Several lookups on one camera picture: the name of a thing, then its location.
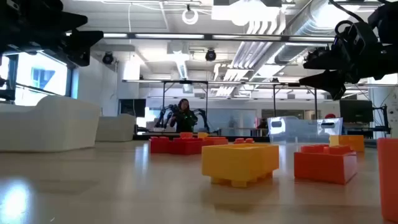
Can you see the orange toy brick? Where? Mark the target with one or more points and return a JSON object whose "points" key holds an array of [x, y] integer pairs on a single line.
{"points": [[325, 166], [388, 180], [186, 135], [244, 141], [217, 141]]}

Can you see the black metal table frame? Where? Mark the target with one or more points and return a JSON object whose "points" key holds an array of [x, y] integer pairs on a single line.
{"points": [[143, 137]]}

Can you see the red toy brick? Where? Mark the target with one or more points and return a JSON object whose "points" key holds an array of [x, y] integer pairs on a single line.
{"points": [[159, 145], [186, 147]]}

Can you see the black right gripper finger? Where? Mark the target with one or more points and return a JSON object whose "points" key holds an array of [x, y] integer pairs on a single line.
{"points": [[332, 81], [326, 60]]}

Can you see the clear plastic bin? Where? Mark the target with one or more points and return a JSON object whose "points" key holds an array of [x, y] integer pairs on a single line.
{"points": [[304, 130]]}

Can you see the person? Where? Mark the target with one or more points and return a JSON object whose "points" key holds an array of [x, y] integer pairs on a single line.
{"points": [[184, 119]]}

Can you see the red round object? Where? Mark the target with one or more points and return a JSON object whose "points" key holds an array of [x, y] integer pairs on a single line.
{"points": [[330, 116]]}

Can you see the grey plastic bin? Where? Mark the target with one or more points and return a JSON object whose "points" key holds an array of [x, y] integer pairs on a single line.
{"points": [[115, 127]]}

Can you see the black ceiling light rail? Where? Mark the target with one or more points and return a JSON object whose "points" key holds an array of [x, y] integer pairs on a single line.
{"points": [[208, 37]]}

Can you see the black ceiling spotlight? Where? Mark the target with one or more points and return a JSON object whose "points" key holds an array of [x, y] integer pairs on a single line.
{"points": [[210, 55], [108, 58]]}

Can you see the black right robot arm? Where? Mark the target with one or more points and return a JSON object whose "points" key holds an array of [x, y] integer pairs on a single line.
{"points": [[387, 21]]}

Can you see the black monitor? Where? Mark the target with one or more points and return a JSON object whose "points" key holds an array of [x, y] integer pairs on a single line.
{"points": [[356, 111], [132, 108]]}

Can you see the yellow toy brick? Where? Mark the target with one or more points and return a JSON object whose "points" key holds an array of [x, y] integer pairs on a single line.
{"points": [[239, 161], [348, 142], [203, 135]]}

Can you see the silver ventilation duct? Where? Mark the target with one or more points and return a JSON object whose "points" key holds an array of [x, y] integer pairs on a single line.
{"points": [[311, 21]]}

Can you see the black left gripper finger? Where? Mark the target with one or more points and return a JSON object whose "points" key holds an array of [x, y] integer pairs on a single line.
{"points": [[71, 21], [82, 43]]}

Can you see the large window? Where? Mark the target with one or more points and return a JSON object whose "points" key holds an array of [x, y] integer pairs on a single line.
{"points": [[40, 77]]}

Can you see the background black robot arm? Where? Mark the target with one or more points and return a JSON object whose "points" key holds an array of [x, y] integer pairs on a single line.
{"points": [[163, 116], [202, 118]]}

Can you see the white plastic bin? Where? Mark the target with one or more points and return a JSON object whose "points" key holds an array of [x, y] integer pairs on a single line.
{"points": [[46, 124]]}

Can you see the white ceiling unit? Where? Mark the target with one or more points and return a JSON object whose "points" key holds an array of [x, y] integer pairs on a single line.
{"points": [[248, 14]]}

